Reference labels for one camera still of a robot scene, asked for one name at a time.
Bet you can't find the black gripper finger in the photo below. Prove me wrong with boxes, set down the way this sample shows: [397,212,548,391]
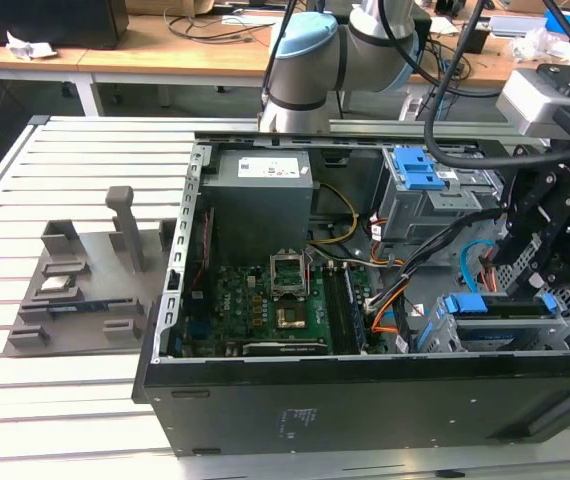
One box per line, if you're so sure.
[509,199,570,300]
[494,172,561,265]

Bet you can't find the hard disk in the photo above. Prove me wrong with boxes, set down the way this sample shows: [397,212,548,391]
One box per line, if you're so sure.
[414,292,561,351]

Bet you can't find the grey disk bay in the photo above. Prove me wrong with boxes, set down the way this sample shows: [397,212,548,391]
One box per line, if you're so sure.
[412,292,570,354]

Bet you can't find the grey drive cage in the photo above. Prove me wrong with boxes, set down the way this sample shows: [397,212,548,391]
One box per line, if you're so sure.
[379,144,516,245]

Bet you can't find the blue drive latch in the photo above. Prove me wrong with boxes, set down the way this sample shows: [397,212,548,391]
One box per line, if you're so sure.
[394,145,449,191]

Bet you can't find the clear plastic bags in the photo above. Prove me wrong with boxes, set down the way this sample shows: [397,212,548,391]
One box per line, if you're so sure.
[507,27,570,64]

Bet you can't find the blue RAM stick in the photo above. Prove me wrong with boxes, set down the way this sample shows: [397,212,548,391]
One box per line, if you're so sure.
[47,299,112,314]
[342,264,369,351]

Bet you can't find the black RAM slot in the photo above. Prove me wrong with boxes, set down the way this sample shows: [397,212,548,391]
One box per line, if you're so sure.
[324,267,350,351]

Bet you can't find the metal socket cover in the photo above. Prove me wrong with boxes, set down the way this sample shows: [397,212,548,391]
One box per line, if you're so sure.
[269,252,311,300]

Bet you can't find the black PC case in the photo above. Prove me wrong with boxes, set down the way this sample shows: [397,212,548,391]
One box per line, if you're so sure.
[132,130,570,459]

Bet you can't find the CPU socket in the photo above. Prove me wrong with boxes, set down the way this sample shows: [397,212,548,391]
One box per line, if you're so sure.
[274,304,307,332]

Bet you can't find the grey power supply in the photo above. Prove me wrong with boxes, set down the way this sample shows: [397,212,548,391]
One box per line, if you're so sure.
[199,149,316,266]

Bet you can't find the black graphics card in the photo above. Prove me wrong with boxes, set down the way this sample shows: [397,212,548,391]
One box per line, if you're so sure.
[242,339,331,358]

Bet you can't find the green motherboard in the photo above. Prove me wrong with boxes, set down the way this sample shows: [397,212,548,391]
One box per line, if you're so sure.
[182,262,371,359]

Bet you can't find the grey parts rack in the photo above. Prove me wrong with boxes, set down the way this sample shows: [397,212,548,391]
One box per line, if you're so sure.
[7,184,179,359]

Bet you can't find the wooden desk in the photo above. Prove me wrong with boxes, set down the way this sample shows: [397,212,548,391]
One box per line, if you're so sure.
[0,9,570,101]

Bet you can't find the silver CPU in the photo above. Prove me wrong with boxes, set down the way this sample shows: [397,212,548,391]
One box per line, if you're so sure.
[39,276,74,293]

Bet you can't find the large black box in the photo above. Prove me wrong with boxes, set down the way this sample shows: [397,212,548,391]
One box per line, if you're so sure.
[0,0,129,50]

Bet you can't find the crumpled white paper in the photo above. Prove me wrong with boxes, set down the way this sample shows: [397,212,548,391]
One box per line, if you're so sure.
[5,30,59,61]

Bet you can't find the orange power wire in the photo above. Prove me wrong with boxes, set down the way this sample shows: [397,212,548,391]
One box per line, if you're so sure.
[478,252,500,292]

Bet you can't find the blue wire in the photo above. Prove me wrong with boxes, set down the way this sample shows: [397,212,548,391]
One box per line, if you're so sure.
[459,238,494,294]

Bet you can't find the black cable bundle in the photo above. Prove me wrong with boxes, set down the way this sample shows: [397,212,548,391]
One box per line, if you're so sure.
[398,206,509,287]

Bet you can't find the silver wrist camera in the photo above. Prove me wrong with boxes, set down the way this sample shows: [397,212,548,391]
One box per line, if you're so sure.
[495,64,570,139]

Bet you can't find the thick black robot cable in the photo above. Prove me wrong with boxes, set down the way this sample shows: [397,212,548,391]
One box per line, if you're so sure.
[423,0,566,169]

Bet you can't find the yellow wires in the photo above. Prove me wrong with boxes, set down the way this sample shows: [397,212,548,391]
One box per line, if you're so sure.
[309,182,361,246]

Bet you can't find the orange wire loop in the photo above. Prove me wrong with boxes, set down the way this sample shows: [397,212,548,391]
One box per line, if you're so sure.
[371,289,407,336]

